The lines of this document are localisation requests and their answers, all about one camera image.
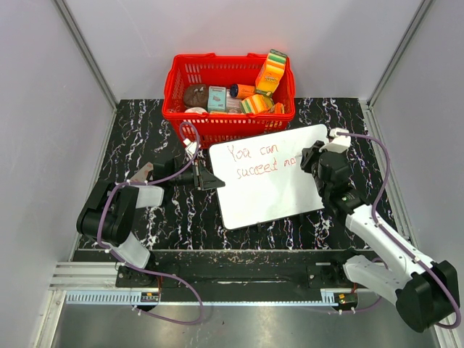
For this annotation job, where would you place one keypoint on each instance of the white whiteboard with dark frame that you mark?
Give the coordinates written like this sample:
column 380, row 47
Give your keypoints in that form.
column 263, row 180

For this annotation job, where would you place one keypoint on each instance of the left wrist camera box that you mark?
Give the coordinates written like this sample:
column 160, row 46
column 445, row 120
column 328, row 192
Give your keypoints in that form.
column 191, row 148

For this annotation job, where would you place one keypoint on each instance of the light blue sponge box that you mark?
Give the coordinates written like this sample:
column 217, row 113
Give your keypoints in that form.
column 216, row 99

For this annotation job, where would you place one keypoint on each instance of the white cable duct rail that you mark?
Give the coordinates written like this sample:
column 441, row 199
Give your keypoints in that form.
column 112, row 297

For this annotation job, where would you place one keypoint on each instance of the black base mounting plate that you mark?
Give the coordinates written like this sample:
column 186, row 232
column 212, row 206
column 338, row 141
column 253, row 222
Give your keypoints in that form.
column 275, row 277

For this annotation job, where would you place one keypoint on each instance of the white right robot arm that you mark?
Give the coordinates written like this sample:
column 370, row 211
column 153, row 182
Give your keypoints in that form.
column 423, row 291

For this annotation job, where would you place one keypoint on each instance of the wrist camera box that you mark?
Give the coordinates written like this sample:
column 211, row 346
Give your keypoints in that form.
column 191, row 148
column 338, row 141

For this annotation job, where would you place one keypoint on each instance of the small beige eraser box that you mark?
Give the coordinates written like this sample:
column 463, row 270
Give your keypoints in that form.
column 142, row 174

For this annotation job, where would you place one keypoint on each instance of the tall orange sponge pack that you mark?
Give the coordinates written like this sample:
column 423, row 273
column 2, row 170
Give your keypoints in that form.
column 271, row 72

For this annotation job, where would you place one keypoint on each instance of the orange tube bottle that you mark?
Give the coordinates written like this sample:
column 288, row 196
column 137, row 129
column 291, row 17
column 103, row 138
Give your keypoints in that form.
column 241, row 91

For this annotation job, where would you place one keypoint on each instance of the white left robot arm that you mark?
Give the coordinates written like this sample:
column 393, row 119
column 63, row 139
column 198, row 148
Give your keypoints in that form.
column 112, row 216

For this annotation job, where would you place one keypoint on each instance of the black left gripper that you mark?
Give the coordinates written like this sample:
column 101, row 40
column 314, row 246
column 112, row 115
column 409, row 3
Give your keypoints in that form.
column 209, row 181

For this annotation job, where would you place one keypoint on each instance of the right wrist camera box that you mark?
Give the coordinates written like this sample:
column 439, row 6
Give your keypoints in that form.
column 338, row 141

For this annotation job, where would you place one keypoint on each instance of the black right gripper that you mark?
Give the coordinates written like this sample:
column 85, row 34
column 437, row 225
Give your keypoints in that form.
column 307, row 156

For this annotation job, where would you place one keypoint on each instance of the brown round scrubber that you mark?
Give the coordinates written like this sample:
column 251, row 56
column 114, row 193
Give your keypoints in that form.
column 196, row 95

